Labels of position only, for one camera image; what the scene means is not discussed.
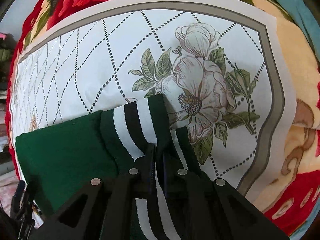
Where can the white quilted floral mat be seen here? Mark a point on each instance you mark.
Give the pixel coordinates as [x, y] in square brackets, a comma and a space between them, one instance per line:
[217, 63]

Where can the light blue garment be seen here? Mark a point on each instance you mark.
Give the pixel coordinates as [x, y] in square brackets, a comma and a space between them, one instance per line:
[306, 15]

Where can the green white varsity jacket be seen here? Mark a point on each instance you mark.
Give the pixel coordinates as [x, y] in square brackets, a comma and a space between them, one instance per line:
[62, 158]

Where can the clothes rack with garments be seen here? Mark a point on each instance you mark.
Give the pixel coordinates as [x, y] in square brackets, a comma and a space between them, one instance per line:
[5, 55]

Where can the red floral fleece blanket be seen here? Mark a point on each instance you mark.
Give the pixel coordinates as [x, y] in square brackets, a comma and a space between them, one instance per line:
[290, 201]

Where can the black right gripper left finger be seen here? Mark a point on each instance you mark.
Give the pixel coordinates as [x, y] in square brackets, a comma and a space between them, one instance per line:
[110, 209]

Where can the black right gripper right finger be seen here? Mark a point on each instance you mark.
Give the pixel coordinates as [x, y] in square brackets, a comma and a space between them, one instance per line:
[191, 206]

